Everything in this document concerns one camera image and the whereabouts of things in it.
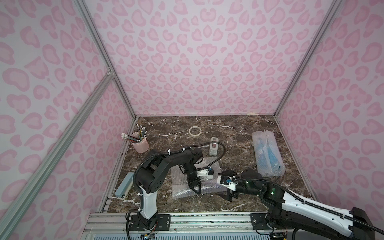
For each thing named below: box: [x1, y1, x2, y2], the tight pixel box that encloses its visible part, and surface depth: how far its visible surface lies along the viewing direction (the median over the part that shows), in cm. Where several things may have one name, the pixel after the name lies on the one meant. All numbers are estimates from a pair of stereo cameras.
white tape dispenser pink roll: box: [209, 137, 219, 156], surface depth 99 cm
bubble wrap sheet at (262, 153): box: [252, 130, 273, 178], surface depth 94 cm
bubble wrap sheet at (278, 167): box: [265, 129, 286, 177], surface depth 92 cm
